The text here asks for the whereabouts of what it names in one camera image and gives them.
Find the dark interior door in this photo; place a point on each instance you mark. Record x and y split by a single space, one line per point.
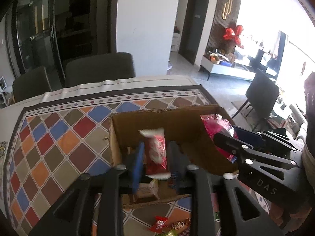
194 24

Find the black chair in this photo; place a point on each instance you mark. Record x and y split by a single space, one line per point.
262 95

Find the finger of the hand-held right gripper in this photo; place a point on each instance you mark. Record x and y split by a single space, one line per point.
247 135
265 186

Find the brown cardboard box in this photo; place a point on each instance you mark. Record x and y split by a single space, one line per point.
182 125

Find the gold wall ornament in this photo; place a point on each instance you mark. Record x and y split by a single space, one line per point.
227 8

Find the black glass sliding doors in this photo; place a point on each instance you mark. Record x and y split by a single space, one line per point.
61 24

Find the small white shelf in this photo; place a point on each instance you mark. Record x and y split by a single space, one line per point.
3 88

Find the colourful checked tablecloth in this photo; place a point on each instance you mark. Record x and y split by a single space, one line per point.
61 140

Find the red wrapped candy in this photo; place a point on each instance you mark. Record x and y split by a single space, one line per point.
158 225

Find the grey dining chair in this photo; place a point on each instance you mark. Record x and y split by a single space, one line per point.
98 67
30 83

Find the yellow green snack packet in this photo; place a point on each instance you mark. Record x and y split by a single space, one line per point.
173 233

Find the brown wrapped candy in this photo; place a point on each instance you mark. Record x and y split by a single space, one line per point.
181 225

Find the white ribbed table cover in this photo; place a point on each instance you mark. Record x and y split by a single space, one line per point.
98 86

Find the red pink snack packet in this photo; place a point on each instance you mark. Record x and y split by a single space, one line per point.
217 126

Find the red white snack packet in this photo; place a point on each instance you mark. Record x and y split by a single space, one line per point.
155 152

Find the dark slatted wall panel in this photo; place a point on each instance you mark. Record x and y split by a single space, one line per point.
216 29

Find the white low cabinet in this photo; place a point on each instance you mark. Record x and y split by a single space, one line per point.
228 71

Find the white hallway shelf unit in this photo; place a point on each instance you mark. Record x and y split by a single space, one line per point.
176 43

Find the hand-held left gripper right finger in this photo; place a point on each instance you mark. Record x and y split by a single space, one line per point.
175 164

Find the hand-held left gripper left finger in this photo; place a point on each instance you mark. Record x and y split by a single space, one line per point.
137 167

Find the beige snack packet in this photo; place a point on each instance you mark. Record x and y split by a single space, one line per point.
147 189

